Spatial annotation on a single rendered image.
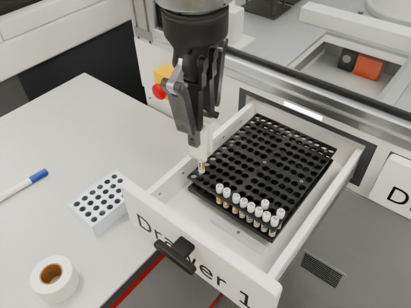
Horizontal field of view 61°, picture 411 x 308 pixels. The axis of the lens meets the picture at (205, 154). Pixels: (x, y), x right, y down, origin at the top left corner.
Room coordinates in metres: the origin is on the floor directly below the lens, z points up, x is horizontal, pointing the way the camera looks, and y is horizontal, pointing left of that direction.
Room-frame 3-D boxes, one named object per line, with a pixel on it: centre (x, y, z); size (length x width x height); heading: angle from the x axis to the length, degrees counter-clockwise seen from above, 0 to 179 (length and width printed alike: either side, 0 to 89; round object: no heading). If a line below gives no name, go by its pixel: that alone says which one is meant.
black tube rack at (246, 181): (0.43, -0.11, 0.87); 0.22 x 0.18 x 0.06; 140
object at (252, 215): (0.35, -0.04, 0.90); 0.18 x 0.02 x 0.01; 50
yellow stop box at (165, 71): (0.72, 0.08, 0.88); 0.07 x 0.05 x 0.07; 50
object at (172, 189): (0.44, -0.11, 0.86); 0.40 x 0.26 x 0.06; 140
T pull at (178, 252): (0.26, 0.04, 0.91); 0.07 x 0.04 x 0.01; 50
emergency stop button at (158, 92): (0.70, 0.10, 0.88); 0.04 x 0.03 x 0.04; 50
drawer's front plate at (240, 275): (0.28, 0.02, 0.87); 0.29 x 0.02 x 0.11; 50
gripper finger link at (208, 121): (0.40, 0.00, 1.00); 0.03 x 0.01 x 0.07; 60
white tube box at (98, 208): (0.45, 0.21, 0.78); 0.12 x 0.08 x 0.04; 138
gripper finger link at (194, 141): (0.37, 0.02, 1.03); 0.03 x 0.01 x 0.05; 150
